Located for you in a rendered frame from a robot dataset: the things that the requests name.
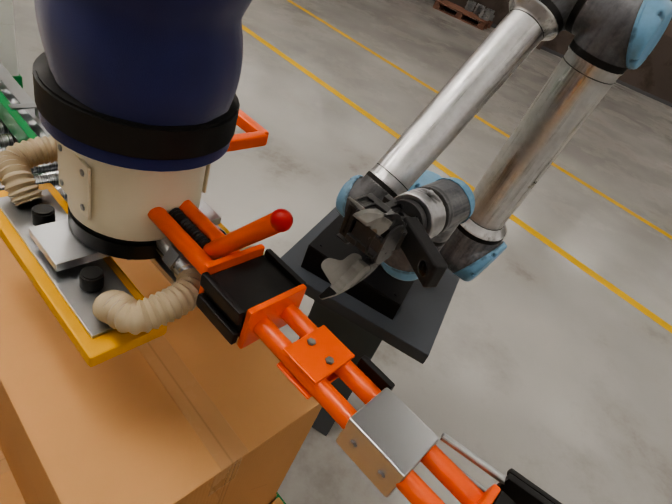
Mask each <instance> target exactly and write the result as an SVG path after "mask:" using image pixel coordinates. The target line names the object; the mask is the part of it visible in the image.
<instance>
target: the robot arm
mask: <svg viewBox="0 0 672 504"><path fill-rule="evenodd" d="M671 18H672V2H671V1H670V0H510V1H509V13H508V14H507V15H506V16H505V17H504V19H503V20H502V21H501V22H500V23H499V24H498V25H497V27H496V28H495V29H494V30H493V31H492V32H491V33H490V35H489V36H488V37H487V38H486V39H485V40H484V41H483V43H482V44H481V45H480V46H479V47H478V48H477V49H476V51H475V52H474V53H473V54H472V55H471V56H470V57H469V59H468V60H467V61H466V62H465V63H464V64H463V65H462V67H461V68H460V69H459V70H458V71H457V72H456V73H455V75H454V76H453V77H452V78H451V79H450V80H449V81H448V83H447V84H446V85H445V86H444V87H443V88H442V89H441V91H440V92H439V93H438V94H437V95H436V96H435V97H434V99H433V100H432V101H431V102H430V103H429V104H428V105H427V107H426V108H425V109H424V110H423V111H422V112H421V113H420V115H419V116H418V117H417V118H416V119H415V120H414V121H413V123H412V124H411V125H410V126H409V127H408V128H407V129H406V130H405V132H404V133H403V134H402V135H401V136H400V137H399V138H398V140H397V141H396V142H395V143H394V144H393V145H392V146H391V148H390V149H389V150H388V151H387V152H386V153H385V154H384V156H383V157H382V158H381V159H380V160H379V161H378V162H377V164H376V165H375V166H374V167H373V168H372V169H370V170H369V171H368V172H367V173H366V174H365V176H363V175H355V176H353V177H351V178H350V180H348V181H347V182H346V183H345V184H344V185H343V187H342V188H341V190H340V191H339V193H338V196H337V199H336V209H337V211H338V212H339V213H340V214H341V215H342V216H343V217H344V220H343V223H342V225H341V228H340V230H339V234H336V236H337V237H338V238H339V239H340V240H341V241H343V242H344V243H345V244H348V243H351V244H352V245H353V246H356V247H357V248H358V249H360V250H361V251H362V252H363V253H365V254H366V255H367V256H368V257H366V258H365V259H364V260H362V257H361V256H360V255H359V254H357V253H352V254H350V255H348V256H347V257H346V258H345V259H343V260H337V259H333V258H327V259H325V260H324V261H323V262H322V264H321V268H322V270H323V272H324V273H325V275H326V276H327V278H328V280H329V281H330V283H331V286H329V287H328V288H327V289H326V290H325V291H324V292H323V293H322V294H320V295H319V298H320V299H322V300H324V299H327V298H331V297H334V296H337V295H339V294H341V293H343V292H345V291H347V290H348V289H350V288H351V287H354V286H355V285H357V284H358V283H359V282H361V281H362V280H364V279H365V278H366V277H368V276H369V275H370V274H371V273H372V272H373V271H374V270H375V269H376V268H377V267H378V266H379V265H380V266H382V267H383V269H384V270H385V271H386V272H387V273H388V274H389V275H391V276H392V277H394V278H396V279H399V280H402V281H414V280H417V279H419V281H420V283H421V284H422V286H423V287H425V288H429V287H436V286H437V285H438V283H439V281H440V280H441V278H442V276H443V275H444V273H445V271H446V270H447V268H448V269H449V270H450V271H452V272H453V274H455V275H457V276H458V277H459V278H461V279H462V280H463V281H466V282H468V281H471V280H473V279H474V278H475V277H476V276H478V275H479V274H480V273H481V272H482V271H483V270H484V269H486V268H487V267H488V266H489V265H490V264H491V263H492V262H493V261H494V260H495V259H496V258H497V257H498V256H499V255H500V254H501V253H502V252H503V251H504V250H505V249H506V248H507V245H506V244H505V242H504V241H502V239H503V238H504V237H505V235H506V232H507V230H506V225H505V223H506V222H507V220H508V219H509V218H510V216H511V215H512V214H513V213H514V211H515V210H516V209H517V207H518V206H519V205H520V204H521V202H522V201H523V200H524V198H525V197H526V196H527V195H528V193H529V192H530V191H531V189H532V188H533V187H534V186H535V184H536V183H537V182H538V180H539V179H540V178H541V177H542V175H543V174H544V173H545V171H546V170H547V169H548V168H549V166H550V165H551V164H552V162H553V161H554V160H555V159H556V157H557V156H558V155H559V153H560V152H561V151H562V150H563V148H564V147H565V146H566V144H567V143H568V142H569V141H570V139H571V138H572V137H573V135H574V134H575V133H576V132H577V130H578V129H579V128H580V126H581V125H582V124H583V123H584V121H585V120H586V119H587V117H588V116H589V115H590V114H591V112H592V111H593V110H594V108H595V107H596V106H597V105H598V103H599V102H600V101H601V99H602V98H603V97H604V96H605V94H606V93H607V92H608V91H609V89H610V88H611V87H612V85H613V84H614V83H615V82H616V80H617V79H618V78H619V77H620V76H622V75H623V74H624V72H625V71H626V70H627V68H628V69H633V70H634V69H637V68H638V67H639V66H640V65H641V64H642V63H643V62H644V61H645V60H646V58H647V57H648V55H650V53H651V52H652V50H653V49H654V48H655V46H656V45H657V43H658V42H659V40H660V38H661V37H662V35H663V33H664V32H665V30H666V28H667V26H668V24H669V22H670V20H671ZM564 30H566V31H568V32H569V33H571V34H573V35H574V36H575V37H574V39H573V40H572V42H571V43H570V45H569V46H568V50H567V52H566V53H565V55H564V56H563V58H562V59H561V61H560V62H559V64H558V65H557V67H556V68H555V70H554V71H553V73H552V74H551V76H550V77H549V79H548V80H547V82H546V83H545V85H544V86H543V88H542V89H541V91H540V92H539V94H538V95H537V97H536V98H535V100H534V101H533V103H532V104H531V106H530V107H529V109H528V110H527V112H526V113H525V115H524V116H523V118H522V119H521V121H520V122H519V124H518V125H517V127H516V128H515V130H514V131H513V133H512V134H511V136H510V137H509V139H508V140H507V142H506V143H505V145H504V146H503V148H502V149H501V151H500V152H499V154H498V155H497V157H496V158H495V160H494V161H493V163H492V164H491V166H490V167H489V169H488V170H487V172H486V173H485V175H484V176H483V178H482V179H481V181H480V182H479V184H478V185H477V187H476V188H475V190H474V191H473V192H472V190H471V188H470V187H469V186H468V185H467V184H466V183H465V182H464V181H462V180H460V179H458V178H453V177H449V178H443V177H441V176H440V175H438V174H436V173H434V172H432V171H429V170H427V168H428V167H429V166H430V165H431V164H432V163H433V162H434V161H435V160H436V158H437V157H438V156H439V155H440V154H441V153H442V152H443V151H444V149H445V148H446V147H447V146H448V145H449V144H450V143H451V142H452V141H453V139H454V138H455V137H456V136H457V135H458V134H459V133H460V132H461V130H462V129H463V128H464V127H465V126H466V125H467V124H468V123H469V122H470V120H471V119H472V118H473V117H474V116H475V115H476V114H477V113H478V111H479V110H480V109H481V108H482V107H483V106H484V105H485V104H486V103H487V101H488V100H489V99H490V98H491V97H492V96H493V95H494V94H495V92H496V91H497V90H498V89H499V88H500V87H501V86H502V85H503V84H504V82H505V81H506V80H507V79H508V78H509V77H510V76H511V75H512V74H513V72H514V71H515V70H516V69H517V68H518V67H519V66H520V65H521V63H522V62H523V61H524V60H525V59H526V58H527V57H528V56H529V55H530V53H531V52H532V51H533V50H534V49H535V48H536V47H537V46H538V45H539V43H540V42H541V41H550V40H553V39H554V38H555V37H556V36H557V35H558V34H559V33H560V32H561V31H564Z"/></svg>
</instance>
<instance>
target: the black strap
mask: <svg viewBox="0 0 672 504"><path fill-rule="evenodd" d="M32 72H33V85H34V98H35V103H36V106H37V109H38V110H39V112H40V113H41V115H42V116H43V117H44V118H45V119H46V120H47V121H48V122H49V123H50V124H51V125H52V126H54V127H55V128H57V129H58V130H60V131H61V132H63V133H64V134H66V135H68V136H70V137H71V138H73V139H75V140H77V141H79V142H82V143H84V144H87V145H89V146H92V147H94V148H97V149H101V150H104V151H107V152H111V153H115V154H119V155H124V156H128V157H135V158H142V159H152V160H183V159H191V158H197V157H201V156H205V155H208V154H211V153H213V152H216V151H218V150H220V149H221V148H223V147H225V146H226V145H227V144H228V143H229V142H230V141H231V140H232V138H233V136H234V133H235V128H236V123H237V118H238V113H239V108H240V103H239V99H238V97H237V95H236V93H235V96H234V98H233V101H232V103H231V105H230V108H229V110H228V112H226V113H225V114H223V115H221V116H219V117H217V118H215V119H213V120H211V121H209V122H207V123H203V124H197V125H184V126H157V125H146V124H142V123H137V122H133V121H128V120H125V119H121V118H117V117H113V116H110V115H107V114H103V113H100V112H97V111H95V110H93V109H91V108H89V107H88V106H86V105H84V104H82V103H81V102H79V101H78V100H77V99H75V98H74V97H72V96H71V95H69V94H68V93H67V92H65V91H64V90H62V89H61V87H60V86H59V85H58V84H57V82H56V80H55V78H54V76H53V74H52V72H51V70H50V68H49V64H48V61H47V57H46V54H45V52H43V53H42V54H40V55H39V56H38V57H37V58H36V59H35V61H34V63H33V70H32Z"/></svg>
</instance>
